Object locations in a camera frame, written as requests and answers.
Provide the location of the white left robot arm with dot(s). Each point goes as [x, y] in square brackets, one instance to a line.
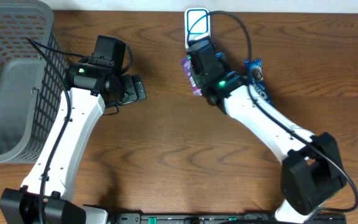
[46, 194]

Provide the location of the blue Oreo cookie packet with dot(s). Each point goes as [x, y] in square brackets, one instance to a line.
[254, 68]

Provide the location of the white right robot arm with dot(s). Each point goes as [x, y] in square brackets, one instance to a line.
[311, 164]

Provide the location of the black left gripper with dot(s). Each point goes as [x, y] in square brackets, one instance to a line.
[134, 89]

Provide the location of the white barcode scanner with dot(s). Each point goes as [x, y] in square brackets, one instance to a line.
[196, 23]

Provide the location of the purple red snack packet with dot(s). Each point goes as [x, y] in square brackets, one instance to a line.
[186, 66]

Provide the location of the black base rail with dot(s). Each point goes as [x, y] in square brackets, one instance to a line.
[136, 218]

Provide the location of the grey plastic mesh basket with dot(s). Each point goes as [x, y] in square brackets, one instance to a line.
[29, 88]

